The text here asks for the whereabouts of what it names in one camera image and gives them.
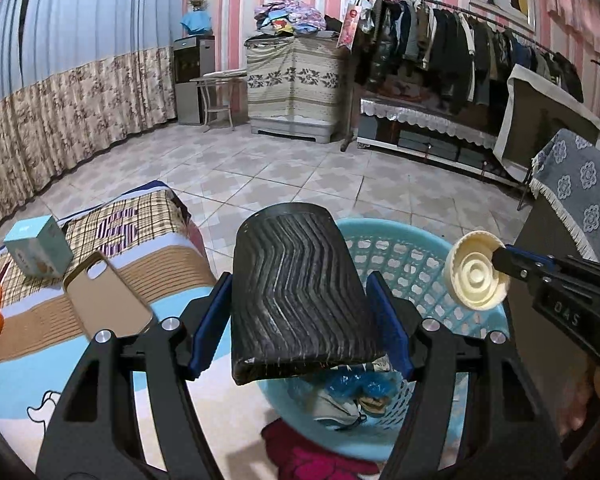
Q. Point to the low cabinet with lace cloth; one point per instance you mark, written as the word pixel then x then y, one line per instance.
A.
pixel 430 130

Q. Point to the black slipper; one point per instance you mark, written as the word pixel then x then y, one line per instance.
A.
pixel 295 290

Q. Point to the printed blanket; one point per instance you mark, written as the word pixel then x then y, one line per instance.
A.
pixel 30 360

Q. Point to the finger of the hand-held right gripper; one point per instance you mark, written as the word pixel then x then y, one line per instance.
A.
pixel 515 260

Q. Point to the small metal table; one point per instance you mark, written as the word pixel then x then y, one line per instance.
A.
pixel 220 95

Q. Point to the floral curtain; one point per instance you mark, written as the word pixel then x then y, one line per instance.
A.
pixel 80 115

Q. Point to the grey water dispenser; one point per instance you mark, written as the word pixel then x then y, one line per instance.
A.
pixel 192 80

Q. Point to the teal cardboard box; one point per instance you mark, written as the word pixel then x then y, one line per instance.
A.
pixel 37 247

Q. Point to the beige face mask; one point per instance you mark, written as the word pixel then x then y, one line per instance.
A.
pixel 335 410

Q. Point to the grey floral fringed cloth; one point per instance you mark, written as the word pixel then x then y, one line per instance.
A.
pixel 585 190

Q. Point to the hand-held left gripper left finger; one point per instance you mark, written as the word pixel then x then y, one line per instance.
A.
pixel 211 327

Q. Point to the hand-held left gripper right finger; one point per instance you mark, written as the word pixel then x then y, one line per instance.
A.
pixel 391 327

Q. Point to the pile of folded clothes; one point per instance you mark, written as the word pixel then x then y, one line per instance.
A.
pixel 292 15

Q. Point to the row of hanging clothes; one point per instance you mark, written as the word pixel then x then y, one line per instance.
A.
pixel 445 50

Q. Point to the cream round lid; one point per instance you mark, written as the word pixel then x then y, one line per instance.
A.
pixel 475 272

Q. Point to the blue plastic basket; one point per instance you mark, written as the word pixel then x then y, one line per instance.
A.
pixel 405 260

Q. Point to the cloth covered cabinet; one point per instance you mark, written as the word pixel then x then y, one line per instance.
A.
pixel 295 90

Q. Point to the cream framed panel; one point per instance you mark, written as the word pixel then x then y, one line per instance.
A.
pixel 545 120

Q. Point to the metal clothes rack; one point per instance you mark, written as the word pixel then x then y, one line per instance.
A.
pixel 445 6

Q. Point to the pink hanging bag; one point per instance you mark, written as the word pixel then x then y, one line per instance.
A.
pixel 352 25

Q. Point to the blue crinkled plastic bag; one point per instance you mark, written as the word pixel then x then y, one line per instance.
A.
pixel 360 385

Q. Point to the beige phone case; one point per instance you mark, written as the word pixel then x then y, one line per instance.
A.
pixel 107 300

